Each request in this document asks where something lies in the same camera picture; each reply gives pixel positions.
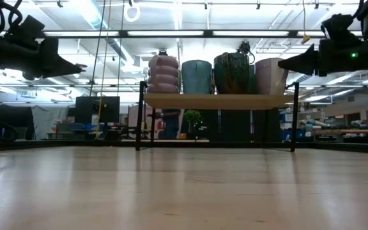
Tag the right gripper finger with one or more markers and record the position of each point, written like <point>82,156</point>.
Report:
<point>305,62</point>

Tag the smooth purple mug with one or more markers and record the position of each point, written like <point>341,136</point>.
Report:
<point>270,78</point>

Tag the teal mug white inside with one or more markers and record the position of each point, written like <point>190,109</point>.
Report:
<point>252,81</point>

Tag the dark glazed mug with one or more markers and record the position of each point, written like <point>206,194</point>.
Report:
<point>232,75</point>

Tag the ribbed purple mug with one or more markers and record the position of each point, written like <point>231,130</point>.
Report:
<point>163,75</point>

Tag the blue mug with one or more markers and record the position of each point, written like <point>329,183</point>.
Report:
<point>196,78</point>

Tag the black monitor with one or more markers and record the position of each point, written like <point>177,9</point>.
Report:
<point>88,110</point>

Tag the black overhead beam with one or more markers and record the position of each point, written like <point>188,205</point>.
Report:
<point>123,33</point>

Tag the grey cloth cover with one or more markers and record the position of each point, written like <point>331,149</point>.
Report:
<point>46,121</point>

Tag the black cloth cover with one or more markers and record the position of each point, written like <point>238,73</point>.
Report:
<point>21,123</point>

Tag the long wooden table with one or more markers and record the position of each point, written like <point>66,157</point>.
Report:
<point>347,131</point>

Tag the blue storage bin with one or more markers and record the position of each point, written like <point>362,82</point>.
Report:
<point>294,135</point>

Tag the pale pink partition panel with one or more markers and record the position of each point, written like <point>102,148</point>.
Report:
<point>139,121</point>

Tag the black round ceiling fixture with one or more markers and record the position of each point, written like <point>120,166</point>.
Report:
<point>162,52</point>

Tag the dark cabinet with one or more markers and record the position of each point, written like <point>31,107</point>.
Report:
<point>235,126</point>

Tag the wooden shelf riser black legs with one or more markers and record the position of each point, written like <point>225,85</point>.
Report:
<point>216,101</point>

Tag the person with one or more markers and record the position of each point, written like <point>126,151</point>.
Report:
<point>171,126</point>

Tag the green potted plant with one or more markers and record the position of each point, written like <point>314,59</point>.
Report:
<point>192,116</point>

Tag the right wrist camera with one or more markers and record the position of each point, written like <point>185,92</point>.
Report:
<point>339,28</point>

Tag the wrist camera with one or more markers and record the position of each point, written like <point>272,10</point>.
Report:
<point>339,28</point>
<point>27,30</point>

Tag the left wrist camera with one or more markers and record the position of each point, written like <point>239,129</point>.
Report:
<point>27,30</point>

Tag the black metal table frame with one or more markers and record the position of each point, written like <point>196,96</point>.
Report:
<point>75,144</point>

